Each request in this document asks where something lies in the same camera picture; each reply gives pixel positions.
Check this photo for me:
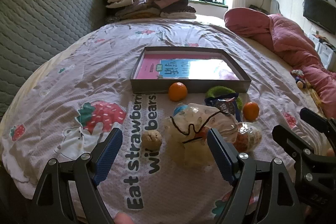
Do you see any shallow grey cardboard box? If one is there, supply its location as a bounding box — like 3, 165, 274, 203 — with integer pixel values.
130, 47, 252, 94

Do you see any pink quilt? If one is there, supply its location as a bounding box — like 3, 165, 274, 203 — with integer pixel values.
224, 7, 336, 118

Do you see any beige mesh bath sponge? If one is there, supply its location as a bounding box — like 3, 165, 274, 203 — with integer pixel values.
164, 103, 239, 167

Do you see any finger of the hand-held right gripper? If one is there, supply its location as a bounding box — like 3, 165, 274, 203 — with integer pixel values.
272, 124, 319, 162
299, 108, 336, 146

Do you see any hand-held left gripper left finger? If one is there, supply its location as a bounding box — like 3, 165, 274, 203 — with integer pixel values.
31, 127, 124, 224

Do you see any small stuffed toy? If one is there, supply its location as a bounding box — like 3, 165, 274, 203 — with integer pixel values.
291, 69, 311, 89

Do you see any orange mandarin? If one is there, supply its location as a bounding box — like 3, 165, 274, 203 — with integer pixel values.
168, 82, 188, 102
243, 102, 260, 120

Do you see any pile of folded clothes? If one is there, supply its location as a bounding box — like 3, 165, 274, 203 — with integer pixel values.
98, 0, 197, 24

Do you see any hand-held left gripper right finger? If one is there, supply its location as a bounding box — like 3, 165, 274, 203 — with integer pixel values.
207, 128, 306, 224

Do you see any pink book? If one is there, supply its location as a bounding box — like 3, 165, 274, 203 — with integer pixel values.
136, 53, 239, 81

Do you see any cream bed sheet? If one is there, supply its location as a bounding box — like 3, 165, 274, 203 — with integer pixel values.
189, 13, 328, 114

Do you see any clear bun packet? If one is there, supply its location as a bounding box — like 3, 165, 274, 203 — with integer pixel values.
232, 122, 263, 153

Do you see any black television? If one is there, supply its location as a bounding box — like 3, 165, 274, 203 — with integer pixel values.
303, 0, 336, 35

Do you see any green fuzzy ring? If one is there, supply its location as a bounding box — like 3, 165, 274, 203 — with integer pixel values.
205, 86, 243, 109

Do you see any person's left hand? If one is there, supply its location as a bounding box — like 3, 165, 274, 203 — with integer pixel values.
114, 213, 135, 224

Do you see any dark blue snack packet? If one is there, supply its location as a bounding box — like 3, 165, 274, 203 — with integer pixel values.
205, 94, 242, 122

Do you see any white drawer unit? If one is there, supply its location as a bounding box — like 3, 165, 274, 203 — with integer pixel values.
308, 34, 336, 69

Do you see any small beige round pastry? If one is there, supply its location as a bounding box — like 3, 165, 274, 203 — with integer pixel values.
142, 130, 162, 150

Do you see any grey quilted headboard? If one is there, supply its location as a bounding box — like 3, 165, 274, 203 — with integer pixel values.
0, 0, 108, 117

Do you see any black bag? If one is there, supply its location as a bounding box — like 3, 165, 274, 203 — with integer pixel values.
249, 4, 269, 14

